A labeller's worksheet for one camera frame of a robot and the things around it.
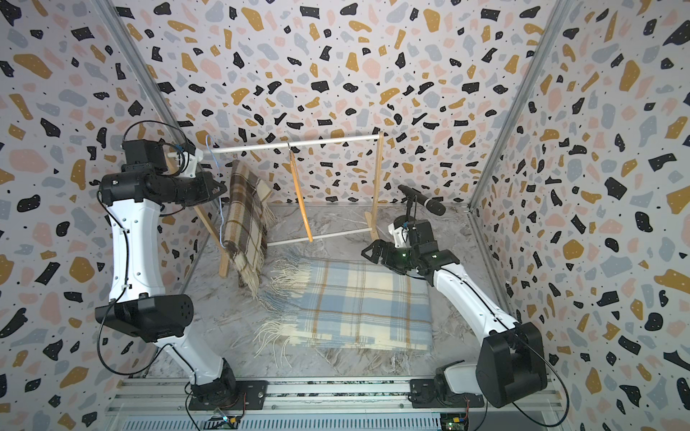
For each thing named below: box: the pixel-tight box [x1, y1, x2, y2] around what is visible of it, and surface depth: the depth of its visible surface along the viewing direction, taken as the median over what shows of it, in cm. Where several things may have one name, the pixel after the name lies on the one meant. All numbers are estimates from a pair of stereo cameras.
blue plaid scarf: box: [253, 256, 435, 368], surface depth 91 cm
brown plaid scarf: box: [222, 158, 277, 300], surface depth 83 cm
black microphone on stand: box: [397, 184, 447, 222], surface depth 95 cm
